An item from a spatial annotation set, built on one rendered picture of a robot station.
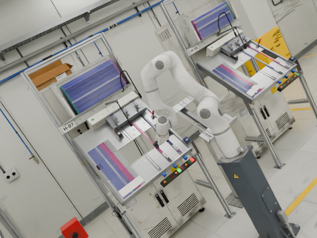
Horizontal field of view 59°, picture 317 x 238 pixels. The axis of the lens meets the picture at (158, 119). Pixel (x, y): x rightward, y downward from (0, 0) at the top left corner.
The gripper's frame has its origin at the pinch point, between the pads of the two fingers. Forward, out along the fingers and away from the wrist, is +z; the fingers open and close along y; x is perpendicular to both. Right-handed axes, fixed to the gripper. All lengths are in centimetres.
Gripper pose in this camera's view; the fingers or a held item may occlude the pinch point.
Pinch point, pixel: (162, 143)
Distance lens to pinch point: 214.8
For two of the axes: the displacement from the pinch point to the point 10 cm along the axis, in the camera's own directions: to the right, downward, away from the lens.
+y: 7.6, -5.3, 3.7
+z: 0.0, 5.7, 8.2
